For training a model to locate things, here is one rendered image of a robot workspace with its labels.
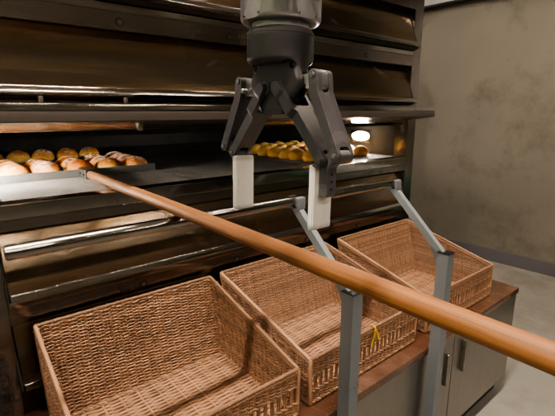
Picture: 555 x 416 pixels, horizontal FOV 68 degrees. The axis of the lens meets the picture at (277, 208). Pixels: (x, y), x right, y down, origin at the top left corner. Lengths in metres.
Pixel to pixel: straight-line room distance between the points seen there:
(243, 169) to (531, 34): 3.93
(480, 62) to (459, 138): 0.71
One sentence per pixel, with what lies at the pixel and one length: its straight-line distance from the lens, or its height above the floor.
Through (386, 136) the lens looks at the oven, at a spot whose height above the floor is 1.28.
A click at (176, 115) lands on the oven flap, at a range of 1.21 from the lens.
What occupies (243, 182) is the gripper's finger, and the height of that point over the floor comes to 1.32.
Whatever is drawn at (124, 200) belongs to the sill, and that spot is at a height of 1.15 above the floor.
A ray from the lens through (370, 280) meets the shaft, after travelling 0.56.
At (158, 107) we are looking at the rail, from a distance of 1.19.
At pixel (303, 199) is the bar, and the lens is 1.19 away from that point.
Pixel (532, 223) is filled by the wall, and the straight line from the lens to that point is 4.34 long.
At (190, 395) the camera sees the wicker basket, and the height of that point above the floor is 0.59.
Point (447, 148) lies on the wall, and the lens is 4.55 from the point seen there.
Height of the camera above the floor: 1.41
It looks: 13 degrees down
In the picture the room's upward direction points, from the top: straight up
